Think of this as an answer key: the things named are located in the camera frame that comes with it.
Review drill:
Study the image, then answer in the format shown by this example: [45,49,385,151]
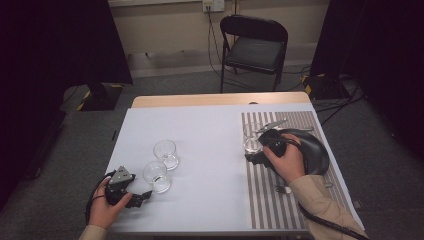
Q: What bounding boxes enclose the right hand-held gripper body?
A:
[256,119,289,158]

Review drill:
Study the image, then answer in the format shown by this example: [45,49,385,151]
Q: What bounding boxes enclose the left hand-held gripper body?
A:
[104,165,137,206]

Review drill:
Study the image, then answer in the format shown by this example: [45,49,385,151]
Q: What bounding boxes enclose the clear drinking glass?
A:
[242,121,267,155]
[142,160,172,194]
[152,139,180,171]

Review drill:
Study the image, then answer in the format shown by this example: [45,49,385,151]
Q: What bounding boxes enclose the person's right hand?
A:
[262,132,306,185]

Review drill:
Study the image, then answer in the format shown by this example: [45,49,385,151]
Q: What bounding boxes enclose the person's left hand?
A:
[87,176,134,230]

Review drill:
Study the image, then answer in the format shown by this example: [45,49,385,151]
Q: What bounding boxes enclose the black round plate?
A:
[279,127,331,177]

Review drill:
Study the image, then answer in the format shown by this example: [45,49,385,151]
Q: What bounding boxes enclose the striped placemat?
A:
[240,110,355,230]

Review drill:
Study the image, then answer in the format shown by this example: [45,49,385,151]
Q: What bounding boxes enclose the white table cover sheet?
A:
[106,102,365,235]

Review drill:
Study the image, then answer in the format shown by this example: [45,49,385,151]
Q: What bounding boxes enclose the black stand base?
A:
[75,82,125,113]
[300,72,352,101]

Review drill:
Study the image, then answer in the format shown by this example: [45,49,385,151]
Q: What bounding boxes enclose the black folding chair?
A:
[218,14,290,94]

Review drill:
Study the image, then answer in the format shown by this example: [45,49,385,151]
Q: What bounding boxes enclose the dark curtain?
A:
[309,0,424,162]
[0,0,134,212]

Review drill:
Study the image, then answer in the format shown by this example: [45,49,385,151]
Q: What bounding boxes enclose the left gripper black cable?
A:
[84,170,115,228]

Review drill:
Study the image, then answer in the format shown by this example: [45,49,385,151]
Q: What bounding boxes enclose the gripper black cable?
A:
[281,137,370,240]
[84,170,115,228]

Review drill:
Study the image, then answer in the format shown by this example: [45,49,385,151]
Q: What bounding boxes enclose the black floor cables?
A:
[312,78,365,127]

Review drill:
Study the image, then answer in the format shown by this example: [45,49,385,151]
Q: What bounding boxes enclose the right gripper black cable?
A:
[281,137,370,240]

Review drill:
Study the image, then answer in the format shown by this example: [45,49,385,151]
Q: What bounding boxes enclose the white wall socket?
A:
[202,0,226,14]

